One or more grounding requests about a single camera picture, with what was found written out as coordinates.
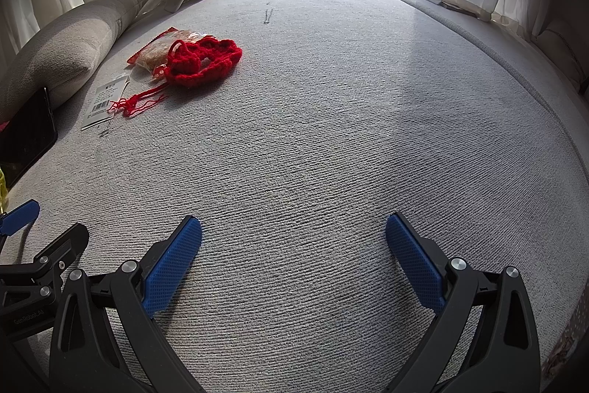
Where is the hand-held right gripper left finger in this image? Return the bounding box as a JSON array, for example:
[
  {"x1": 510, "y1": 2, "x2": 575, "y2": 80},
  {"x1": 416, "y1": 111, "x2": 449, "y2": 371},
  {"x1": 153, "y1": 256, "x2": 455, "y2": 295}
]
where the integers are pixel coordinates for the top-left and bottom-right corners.
[{"x1": 48, "y1": 215, "x2": 204, "y2": 393}]

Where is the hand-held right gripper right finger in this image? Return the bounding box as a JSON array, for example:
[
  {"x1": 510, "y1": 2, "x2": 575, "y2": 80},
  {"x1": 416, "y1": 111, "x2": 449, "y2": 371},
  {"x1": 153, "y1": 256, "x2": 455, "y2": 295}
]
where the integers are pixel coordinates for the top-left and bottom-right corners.
[{"x1": 385, "y1": 213, "x2": 541, "y2": 393}]

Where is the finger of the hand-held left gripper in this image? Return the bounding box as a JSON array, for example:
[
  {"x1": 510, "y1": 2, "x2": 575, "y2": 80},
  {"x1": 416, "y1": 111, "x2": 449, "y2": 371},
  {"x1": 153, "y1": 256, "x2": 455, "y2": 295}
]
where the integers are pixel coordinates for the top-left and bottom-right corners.
[
  {"x1": 0, "y1": 222, "x2": 90, "y2": 298},
  {"x1": 0, "y1": 199, "x2": 41, "y2": 238}
]

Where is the black phone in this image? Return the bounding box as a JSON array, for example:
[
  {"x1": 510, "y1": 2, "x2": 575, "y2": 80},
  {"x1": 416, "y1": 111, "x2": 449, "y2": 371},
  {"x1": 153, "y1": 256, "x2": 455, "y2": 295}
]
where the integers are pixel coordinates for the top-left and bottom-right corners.
[{"x1": 0, "y1": 87, "x2": 59, "y2": 186}]

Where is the white paper tag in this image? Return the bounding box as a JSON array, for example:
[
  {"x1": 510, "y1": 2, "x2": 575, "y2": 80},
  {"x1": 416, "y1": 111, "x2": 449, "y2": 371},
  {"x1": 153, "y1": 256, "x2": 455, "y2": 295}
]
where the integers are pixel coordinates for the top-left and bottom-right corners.
[{"x1": 81, "y1": 73, "x2": 130, "y2": 131}]

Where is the grey long cushion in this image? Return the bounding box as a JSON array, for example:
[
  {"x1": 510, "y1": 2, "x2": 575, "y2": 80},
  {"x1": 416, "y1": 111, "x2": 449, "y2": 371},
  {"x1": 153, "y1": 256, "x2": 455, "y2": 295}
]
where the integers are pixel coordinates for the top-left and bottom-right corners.
[{"x1": 0, "y1": 0, "x2": 150, "y2": 122}]

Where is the red knitted yarn piece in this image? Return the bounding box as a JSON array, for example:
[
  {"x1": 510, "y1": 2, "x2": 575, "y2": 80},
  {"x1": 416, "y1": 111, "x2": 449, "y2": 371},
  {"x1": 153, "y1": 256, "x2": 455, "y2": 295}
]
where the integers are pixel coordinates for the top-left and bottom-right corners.
[{"x1": 110, "y1": 35, "x2": 243, "y2": 117}]

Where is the clear red snack packet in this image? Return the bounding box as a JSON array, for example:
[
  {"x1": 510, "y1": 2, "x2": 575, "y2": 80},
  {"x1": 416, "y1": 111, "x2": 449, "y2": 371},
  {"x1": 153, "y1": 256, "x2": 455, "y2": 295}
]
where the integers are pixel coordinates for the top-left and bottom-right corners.
[{"x1": 127, "y1": 29, "x2": 217, "y2": 76}]

